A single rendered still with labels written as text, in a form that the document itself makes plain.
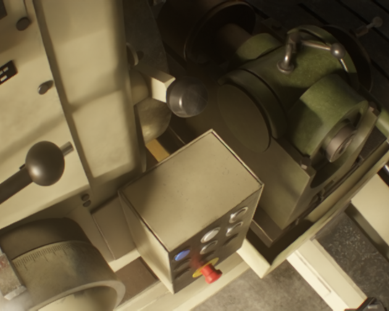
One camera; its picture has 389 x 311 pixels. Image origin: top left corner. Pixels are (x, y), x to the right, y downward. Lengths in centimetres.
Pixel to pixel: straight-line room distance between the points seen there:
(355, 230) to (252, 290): 76
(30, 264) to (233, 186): 27
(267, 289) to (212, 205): 139
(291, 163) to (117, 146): 33
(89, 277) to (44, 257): 6
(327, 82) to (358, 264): 64
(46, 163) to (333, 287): 100
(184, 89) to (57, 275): 24
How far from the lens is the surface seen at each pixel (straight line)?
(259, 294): 188
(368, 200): 134
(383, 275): 124
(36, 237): 48
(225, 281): 183
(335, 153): 75
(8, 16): 29
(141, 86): 49
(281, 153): 72
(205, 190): 53
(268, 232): 89
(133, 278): 125
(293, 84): 73
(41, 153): 32
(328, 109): 70
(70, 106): 39
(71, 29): 33
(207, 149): 56
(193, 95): 42
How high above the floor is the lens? 181
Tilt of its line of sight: 59 degrees down
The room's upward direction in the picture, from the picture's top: 4 degrees clockwise
